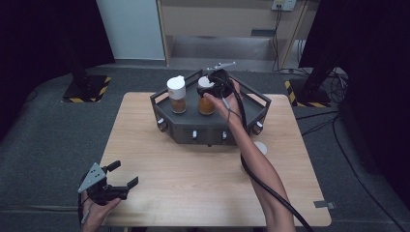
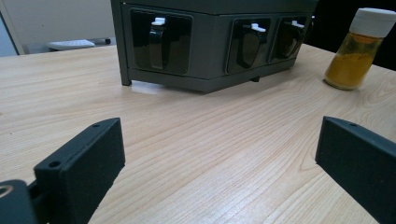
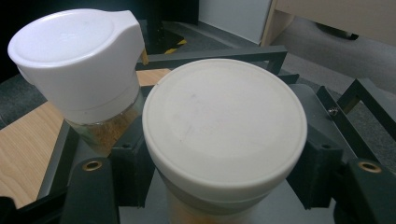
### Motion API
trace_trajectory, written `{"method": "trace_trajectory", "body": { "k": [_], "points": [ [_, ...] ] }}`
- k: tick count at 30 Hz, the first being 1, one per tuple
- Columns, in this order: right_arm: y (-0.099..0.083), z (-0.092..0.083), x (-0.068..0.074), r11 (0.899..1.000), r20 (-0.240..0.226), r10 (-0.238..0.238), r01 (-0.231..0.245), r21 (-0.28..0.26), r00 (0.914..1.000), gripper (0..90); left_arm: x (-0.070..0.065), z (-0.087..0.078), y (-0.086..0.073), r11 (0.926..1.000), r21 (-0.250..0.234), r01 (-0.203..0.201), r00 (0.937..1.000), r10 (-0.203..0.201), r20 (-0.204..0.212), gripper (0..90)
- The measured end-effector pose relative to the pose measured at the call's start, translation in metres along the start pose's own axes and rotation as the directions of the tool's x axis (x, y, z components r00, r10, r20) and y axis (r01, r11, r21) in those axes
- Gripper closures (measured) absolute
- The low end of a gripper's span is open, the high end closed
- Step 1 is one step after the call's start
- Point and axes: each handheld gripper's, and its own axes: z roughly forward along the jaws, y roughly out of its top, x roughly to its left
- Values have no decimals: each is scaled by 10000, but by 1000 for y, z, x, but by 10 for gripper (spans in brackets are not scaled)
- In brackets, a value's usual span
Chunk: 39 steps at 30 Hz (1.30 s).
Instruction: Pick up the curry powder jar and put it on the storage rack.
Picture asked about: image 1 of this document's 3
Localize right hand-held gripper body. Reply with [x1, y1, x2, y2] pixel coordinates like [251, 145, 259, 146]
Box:
[206, 61, 236, 100]

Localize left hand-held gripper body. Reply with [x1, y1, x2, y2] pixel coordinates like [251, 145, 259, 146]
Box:
[77, 162, 131, 207]

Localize spice jar with round lid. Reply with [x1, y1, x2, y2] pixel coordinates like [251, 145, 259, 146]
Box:
[196, 75, 217, 116]
[253, 140, 269, 157]

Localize spice jar with flip lid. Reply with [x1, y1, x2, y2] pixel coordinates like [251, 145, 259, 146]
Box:
[165, 74, 188, 115]

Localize dark grey corner rack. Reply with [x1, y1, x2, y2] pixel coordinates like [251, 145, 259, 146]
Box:
[149, 69, 272, 146]

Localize person's right hand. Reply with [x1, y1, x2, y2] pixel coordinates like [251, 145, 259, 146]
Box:
[204, 79, 247, 129]

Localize person's left hand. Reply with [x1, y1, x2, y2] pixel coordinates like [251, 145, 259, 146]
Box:
[80, 192, 122, 232]

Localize black stand with striped base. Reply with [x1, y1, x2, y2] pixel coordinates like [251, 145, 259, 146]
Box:
[61, 54, 113, 104]
[284, 61, 337, 109]

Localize white panel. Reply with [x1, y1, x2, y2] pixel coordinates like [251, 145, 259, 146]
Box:
[95, 0, 166, 61]

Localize white power outlet strip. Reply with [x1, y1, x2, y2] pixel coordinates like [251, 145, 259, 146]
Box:
[271, 0, 297, 12]

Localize black curtain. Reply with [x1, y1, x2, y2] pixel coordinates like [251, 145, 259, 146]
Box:
[298, 0, 410, 207]
[0, 0, 116, 144]

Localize grey tape strip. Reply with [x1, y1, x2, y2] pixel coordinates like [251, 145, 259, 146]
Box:
[312, 199, 337, 210]

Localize black cables from outlet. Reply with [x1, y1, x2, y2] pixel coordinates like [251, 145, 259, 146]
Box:
[271, 7, 293, 73]

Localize tangle of black cables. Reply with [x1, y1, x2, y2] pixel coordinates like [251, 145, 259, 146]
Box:
[325, 68, 350, 104]

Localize right hand-held gripper cable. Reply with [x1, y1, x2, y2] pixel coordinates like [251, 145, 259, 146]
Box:
[221, 75, 315, 232]

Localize black floor cable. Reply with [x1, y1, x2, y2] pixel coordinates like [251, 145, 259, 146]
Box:
[295, 109, 410, 232]

